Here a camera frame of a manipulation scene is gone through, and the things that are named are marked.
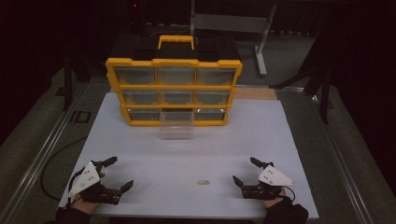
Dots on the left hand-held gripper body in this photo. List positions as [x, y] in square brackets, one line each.
[83, 180]

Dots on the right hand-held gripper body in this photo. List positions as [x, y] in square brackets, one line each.
[274, 178]

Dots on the person's right hand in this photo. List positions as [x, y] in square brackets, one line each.
[272, 202]

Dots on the person's left hand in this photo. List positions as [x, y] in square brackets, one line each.
[81, 206]

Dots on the clear plastic drawer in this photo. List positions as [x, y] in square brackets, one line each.
[176, 126]

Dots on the black stand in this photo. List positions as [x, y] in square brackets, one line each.
[325, 93]
[67, 87]

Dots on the yellow black drawer cabinet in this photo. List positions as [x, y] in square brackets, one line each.
[174, 85]

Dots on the grey metal stand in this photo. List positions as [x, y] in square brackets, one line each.
[261, 53]

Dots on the metal floor rail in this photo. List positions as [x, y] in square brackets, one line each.
[342, 168]
[40, 158]

